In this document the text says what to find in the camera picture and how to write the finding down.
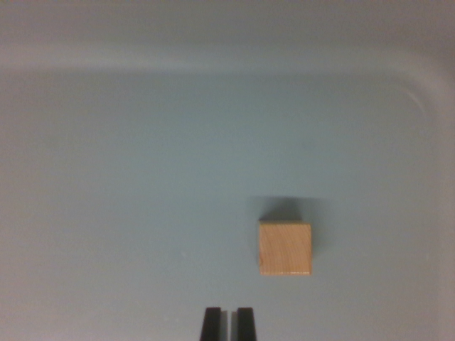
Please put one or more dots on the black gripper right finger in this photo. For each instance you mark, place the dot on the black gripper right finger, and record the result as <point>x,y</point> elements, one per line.
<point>246,325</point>

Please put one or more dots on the wooden cube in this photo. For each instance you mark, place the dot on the wooden cube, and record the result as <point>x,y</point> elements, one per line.
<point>285,248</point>

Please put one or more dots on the light blue plastic bin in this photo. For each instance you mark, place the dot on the light blue plastic bin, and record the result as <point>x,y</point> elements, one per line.
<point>124,160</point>

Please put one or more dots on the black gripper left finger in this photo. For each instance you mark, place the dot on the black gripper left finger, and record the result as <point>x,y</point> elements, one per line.
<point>212,325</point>

